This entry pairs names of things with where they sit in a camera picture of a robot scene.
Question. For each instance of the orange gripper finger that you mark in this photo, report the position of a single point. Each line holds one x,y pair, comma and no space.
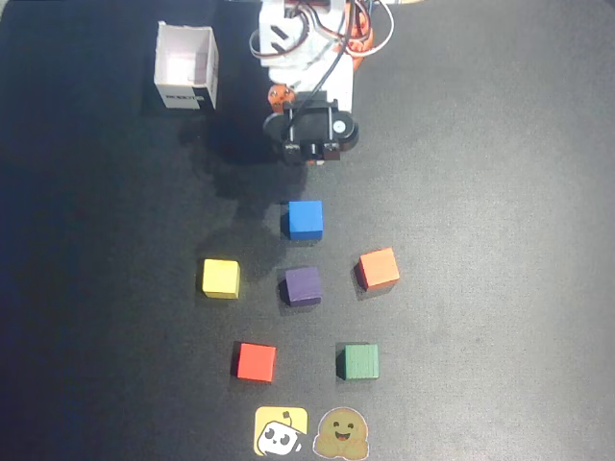
277,96

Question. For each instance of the blue wooden cube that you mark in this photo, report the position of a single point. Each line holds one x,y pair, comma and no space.
306,218

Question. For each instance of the white and orange robot arm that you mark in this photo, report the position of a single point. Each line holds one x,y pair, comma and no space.
295,62

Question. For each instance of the orange wooden cube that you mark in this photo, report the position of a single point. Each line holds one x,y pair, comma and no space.
379,269

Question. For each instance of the purple wooden cube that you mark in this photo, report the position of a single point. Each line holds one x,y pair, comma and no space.
302,284

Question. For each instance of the yellow wooden cube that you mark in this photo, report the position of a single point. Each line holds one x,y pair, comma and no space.
220,277

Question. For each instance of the red wooden cube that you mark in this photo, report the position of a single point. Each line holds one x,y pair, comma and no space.
256,361

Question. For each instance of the green wooden cube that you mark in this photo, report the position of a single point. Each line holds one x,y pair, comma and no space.
361,361

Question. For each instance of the white open cardboard box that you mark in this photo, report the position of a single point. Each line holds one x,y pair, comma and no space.
185,53

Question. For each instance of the black table mat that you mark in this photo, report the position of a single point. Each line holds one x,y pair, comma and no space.
480,240

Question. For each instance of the yellow robot mascot sticker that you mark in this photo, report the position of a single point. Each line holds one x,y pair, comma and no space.
270,419

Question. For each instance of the hugging face emoji sticker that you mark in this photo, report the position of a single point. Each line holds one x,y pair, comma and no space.
341,427

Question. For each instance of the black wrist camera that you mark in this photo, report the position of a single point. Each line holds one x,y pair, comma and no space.
313,124

